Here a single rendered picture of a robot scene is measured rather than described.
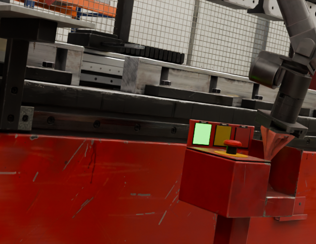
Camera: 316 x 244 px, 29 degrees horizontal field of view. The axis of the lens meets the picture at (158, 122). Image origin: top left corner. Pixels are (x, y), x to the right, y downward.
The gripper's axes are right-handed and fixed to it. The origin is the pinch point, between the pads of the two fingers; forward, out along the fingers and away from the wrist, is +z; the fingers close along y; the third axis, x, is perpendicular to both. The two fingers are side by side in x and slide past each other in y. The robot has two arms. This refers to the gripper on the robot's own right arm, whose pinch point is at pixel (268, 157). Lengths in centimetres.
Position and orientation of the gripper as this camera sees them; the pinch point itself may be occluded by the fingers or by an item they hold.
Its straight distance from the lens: 136.0
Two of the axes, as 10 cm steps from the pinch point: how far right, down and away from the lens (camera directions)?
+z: -2.9, 9.2, 2.6
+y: -5.4, -3.8, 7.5
